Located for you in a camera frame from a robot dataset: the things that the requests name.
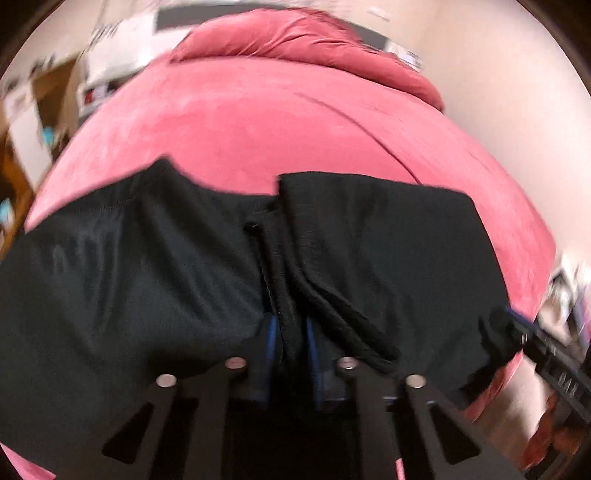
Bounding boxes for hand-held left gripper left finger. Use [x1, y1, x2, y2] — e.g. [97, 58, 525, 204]
[55, 318, 280, 480]

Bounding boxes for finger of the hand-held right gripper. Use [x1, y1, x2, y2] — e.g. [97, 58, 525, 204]
[505, 308, 591, 416]

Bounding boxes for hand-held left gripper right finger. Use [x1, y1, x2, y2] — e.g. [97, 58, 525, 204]
[305, 320, 522, 480]

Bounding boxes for black pants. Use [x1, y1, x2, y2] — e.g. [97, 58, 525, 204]
[0, 157, 529, 480]

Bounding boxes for white side cabinet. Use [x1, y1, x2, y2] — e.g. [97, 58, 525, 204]
[538, 263, 591, 352]

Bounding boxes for bed with pink sheet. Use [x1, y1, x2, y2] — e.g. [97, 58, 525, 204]
[0, 51, 559, 480]

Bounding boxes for pink pillow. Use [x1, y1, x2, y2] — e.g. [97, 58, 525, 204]
[168, 7, 446, 112]

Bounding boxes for grey and white headboard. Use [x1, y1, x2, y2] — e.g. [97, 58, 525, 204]
[154, 0, 423, 75]

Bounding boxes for wooden desk with white door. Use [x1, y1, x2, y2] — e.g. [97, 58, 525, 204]
[0, 58, 81, 259]

